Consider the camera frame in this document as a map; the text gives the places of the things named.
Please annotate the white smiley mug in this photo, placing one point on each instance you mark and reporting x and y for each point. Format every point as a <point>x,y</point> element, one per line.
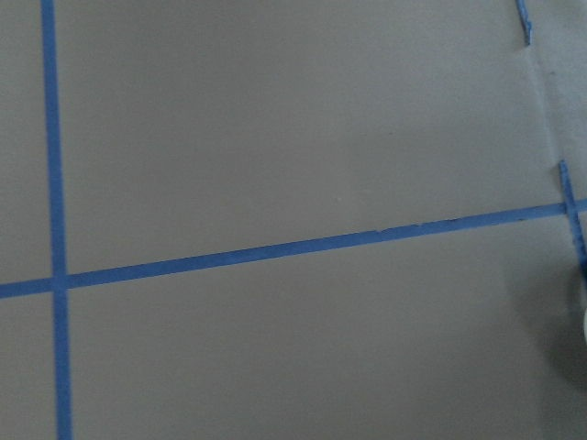
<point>584,325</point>

